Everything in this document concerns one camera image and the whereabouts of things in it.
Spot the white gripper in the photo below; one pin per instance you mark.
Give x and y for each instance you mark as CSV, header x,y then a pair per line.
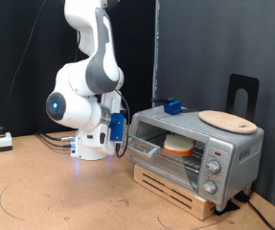
x,y
94,139

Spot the white bread slice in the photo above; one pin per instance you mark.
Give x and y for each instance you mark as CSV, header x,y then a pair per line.
x,y
178,142

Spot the blue spatula grip block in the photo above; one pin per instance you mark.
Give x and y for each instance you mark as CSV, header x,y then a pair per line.
x,y
172,107

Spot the silver oven knob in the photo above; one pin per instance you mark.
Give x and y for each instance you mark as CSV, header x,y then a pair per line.
x,y
213,167
209,187

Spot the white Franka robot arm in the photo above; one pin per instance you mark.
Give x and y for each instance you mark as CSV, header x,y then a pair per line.
x,y
79,108

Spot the silver toaster oven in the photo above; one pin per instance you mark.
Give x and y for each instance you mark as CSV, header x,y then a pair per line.
x,y
245,153

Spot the emergency stop button box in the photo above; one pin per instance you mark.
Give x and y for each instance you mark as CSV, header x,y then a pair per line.
x,y
2,142

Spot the wooden slatted base block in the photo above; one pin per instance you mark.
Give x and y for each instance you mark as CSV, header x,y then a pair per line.
x,y
175,195

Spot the vertical metal pole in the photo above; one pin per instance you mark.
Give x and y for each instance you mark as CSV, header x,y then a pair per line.
x,y
156,48

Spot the round wooden cutting board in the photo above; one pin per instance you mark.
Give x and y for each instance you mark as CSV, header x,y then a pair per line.
x,y
226,121

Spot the black metal bookend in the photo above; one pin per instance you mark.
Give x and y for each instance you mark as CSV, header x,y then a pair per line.
x,y
236,84

